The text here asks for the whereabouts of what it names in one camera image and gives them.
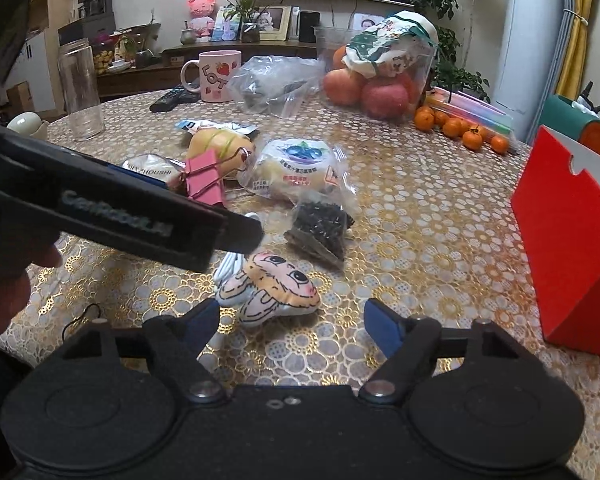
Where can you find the small potted grass plant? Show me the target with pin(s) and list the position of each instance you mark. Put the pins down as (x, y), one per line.
(250, 27)

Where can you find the white cardboard box red edge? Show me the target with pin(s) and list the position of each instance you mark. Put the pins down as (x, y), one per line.
(570, 260)

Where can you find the orange in container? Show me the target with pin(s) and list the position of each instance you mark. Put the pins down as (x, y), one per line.
(341, 57)

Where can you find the small picture card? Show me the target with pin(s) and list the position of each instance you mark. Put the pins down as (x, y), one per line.
(225, 25)

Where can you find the small metal pot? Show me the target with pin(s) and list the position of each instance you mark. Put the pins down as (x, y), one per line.
(188, 36)

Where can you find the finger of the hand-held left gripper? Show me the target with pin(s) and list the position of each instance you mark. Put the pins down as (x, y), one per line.
(141, 179)
(242, 235)

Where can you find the wooden photo frame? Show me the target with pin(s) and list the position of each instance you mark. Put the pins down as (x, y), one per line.
(275, 22)

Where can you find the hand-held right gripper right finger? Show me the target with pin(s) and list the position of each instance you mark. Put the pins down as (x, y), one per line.
(381, 329)

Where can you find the pink pig toy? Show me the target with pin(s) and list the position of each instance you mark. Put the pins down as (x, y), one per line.
(200, 17)

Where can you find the silver foil packet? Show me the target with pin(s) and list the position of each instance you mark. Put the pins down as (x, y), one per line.
(149, 166)

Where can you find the portrait photo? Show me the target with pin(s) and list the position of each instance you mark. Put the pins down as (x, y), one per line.
(367, 22)

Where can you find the black remote control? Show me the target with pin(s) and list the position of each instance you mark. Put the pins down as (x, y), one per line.
(171, 101)

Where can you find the black coffee machine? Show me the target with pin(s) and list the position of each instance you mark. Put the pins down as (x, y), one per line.
(96, 1)

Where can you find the cartoon face plush toy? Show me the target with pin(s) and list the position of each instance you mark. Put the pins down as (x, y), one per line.
(275, 286)

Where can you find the empty glass jar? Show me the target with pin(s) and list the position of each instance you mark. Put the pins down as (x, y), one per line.
(80, 102)

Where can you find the clear case of coloured pens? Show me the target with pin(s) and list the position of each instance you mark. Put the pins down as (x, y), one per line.
(475, 110)

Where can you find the pink strawberry print mug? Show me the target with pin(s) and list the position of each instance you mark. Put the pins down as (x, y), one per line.
(215, 80)

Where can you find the blue and white packet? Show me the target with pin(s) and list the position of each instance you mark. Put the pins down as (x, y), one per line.
(207, 126)

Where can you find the white green patterned cloth bag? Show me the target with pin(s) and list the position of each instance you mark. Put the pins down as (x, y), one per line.
(390, 45)

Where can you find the jar of yellow fruit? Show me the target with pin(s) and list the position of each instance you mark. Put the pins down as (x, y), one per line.
(103, 59)

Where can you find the blueberry bread packet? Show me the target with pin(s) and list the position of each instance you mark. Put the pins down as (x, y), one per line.
(300, 166)

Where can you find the grey sheer curtain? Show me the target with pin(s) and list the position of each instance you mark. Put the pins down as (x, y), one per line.
(572, 45)

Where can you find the white tower air conditioner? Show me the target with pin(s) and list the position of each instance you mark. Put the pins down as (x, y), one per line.
(530, 35)

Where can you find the white round ornament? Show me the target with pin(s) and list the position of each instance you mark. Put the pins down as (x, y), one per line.
(25, 124)

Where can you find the brown cardboard carton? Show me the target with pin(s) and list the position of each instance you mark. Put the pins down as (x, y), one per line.
(21, 97)

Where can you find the pile of tangerines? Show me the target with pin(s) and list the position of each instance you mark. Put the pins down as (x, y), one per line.
(452, 128)

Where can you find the green and orange tissue organizer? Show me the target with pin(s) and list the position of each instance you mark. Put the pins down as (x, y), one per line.
(560, 120)

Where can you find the black speaker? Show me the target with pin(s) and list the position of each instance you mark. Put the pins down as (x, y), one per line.
(308, 26)

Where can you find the red apple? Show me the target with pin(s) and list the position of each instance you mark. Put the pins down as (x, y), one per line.
(343, 87)
(414, 87)
(385, 101)

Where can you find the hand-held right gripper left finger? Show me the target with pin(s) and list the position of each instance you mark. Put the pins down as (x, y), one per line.
(203, 321)

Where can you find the clear bag of black seeds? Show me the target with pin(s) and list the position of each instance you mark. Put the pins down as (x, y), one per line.
(320, 230)

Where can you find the yellow pastry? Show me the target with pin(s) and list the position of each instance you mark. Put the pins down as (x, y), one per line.
(219, 144)

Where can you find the person's left hand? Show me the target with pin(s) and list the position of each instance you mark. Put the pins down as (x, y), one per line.
(10, 310)

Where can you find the wooden television cabinet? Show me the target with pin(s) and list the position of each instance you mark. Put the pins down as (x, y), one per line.
(145, 77)

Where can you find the bag of red apples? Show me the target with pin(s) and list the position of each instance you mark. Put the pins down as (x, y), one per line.
(420, 67)

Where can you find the clear plastic bag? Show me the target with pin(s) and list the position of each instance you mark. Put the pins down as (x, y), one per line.
(275, 85)

